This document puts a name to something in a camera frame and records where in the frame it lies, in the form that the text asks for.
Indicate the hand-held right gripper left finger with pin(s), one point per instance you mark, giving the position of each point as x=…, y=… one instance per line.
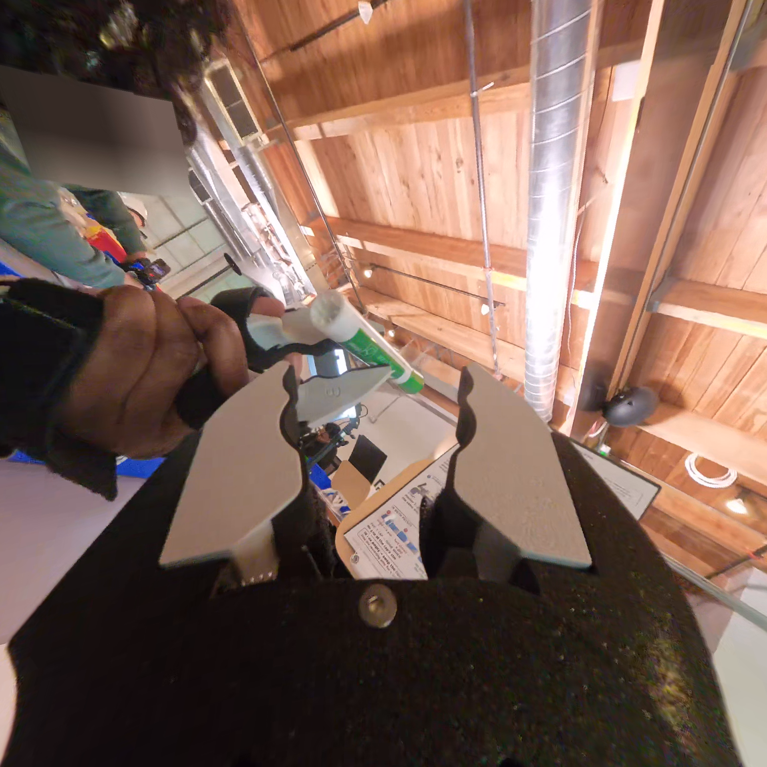
x=234, y=479

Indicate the ceiling vent grille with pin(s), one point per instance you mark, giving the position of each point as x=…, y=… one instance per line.
x=230, y=102

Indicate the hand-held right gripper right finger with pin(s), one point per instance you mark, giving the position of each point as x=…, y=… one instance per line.
x=521, y=479

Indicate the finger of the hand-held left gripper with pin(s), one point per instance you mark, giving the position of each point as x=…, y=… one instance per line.
x=342, y=393
x=278, y=333

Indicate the narrow silver ceiling duct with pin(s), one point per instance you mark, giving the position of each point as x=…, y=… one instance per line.
x=258, y=192

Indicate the person's left hand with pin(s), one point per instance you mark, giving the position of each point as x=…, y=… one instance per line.
x=132, y=372

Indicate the person's left forearm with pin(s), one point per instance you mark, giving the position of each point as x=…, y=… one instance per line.
x=42, y=384

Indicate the green whiteboard marker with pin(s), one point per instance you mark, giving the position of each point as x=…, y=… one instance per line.
x=336, y=321

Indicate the metal conduit pipe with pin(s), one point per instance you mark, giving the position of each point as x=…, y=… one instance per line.
x=482, y=180

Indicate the wide silver ceiling duct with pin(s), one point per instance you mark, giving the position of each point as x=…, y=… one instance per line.
x=561, y=180

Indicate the framed wall sign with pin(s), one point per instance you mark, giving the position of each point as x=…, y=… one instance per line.
x=623, y=479

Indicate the green marker cap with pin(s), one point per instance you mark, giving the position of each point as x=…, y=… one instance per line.
x=408, y=378

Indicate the black dome lamp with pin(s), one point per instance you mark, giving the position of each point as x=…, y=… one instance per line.
x=629, y=405

